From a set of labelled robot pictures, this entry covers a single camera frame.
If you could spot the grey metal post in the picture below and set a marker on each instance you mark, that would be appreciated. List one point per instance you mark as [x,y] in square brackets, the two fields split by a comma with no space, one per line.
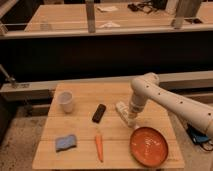
[90,16]
[187,11]

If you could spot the wooden table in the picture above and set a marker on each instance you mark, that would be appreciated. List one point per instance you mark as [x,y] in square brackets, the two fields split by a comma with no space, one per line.
[115,134]

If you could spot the black and blue headphones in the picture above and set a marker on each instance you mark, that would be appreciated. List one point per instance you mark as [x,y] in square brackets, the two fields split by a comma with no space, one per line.
[199,138]

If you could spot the black remote control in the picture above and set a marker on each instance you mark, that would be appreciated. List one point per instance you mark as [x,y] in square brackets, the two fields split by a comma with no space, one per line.
[99,113]

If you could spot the grey metal post left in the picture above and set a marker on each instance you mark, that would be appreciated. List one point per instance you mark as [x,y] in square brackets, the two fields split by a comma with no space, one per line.
[90,16]

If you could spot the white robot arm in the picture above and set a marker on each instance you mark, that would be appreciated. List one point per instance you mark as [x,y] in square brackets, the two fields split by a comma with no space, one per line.
[197,114]

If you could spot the metal clamp bracket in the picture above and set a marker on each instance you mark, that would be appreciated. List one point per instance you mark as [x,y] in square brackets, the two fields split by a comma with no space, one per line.
[12,80]

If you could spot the grey metal post right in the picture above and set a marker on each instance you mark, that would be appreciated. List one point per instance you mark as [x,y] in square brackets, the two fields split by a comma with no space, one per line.
[187,11]

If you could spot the white plastic cup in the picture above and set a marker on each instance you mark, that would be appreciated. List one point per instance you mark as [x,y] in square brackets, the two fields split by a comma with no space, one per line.
[65,100]

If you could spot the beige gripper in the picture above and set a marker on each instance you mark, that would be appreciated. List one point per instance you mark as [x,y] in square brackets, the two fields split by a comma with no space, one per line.
[131,118]

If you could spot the blue sponge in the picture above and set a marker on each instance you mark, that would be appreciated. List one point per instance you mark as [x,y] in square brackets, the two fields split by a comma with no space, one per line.
[64,143]

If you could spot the small clear glass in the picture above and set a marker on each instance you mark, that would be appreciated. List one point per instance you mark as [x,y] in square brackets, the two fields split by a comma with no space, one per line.
[45,26]

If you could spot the white crumpled paper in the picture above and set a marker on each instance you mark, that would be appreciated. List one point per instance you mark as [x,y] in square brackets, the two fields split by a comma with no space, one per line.
[109,24]

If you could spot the orange ceramic bowl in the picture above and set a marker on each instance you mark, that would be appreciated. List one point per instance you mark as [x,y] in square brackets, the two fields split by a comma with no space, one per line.
[148,147]

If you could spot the white paper sheet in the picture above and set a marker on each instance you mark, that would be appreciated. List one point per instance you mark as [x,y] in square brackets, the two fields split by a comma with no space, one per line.
[107,9]

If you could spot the orange carrot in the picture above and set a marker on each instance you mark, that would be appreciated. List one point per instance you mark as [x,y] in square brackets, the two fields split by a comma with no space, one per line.
[99,147]

